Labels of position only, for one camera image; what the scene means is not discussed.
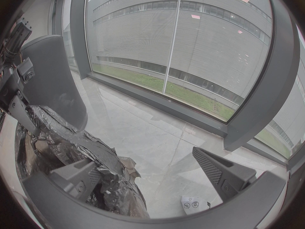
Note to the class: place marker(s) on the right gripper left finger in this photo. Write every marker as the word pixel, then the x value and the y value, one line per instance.
pixel 73 178

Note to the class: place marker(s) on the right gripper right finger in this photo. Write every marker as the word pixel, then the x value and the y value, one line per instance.
pixel 226 173

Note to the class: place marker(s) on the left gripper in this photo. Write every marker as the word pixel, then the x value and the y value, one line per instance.
pixel 8 87

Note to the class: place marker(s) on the white printed plastic wrapper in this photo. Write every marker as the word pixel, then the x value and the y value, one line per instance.
pixel 193 204

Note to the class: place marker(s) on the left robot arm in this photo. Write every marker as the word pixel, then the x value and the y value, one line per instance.
pixel 20 37

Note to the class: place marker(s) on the black plastic bag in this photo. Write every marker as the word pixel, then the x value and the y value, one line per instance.
pixel 71 139

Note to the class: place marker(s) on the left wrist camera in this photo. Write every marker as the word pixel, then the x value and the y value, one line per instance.
pixel 26 71

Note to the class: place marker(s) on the dark grey round chair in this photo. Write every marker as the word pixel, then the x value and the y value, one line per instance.
pixel 54 80

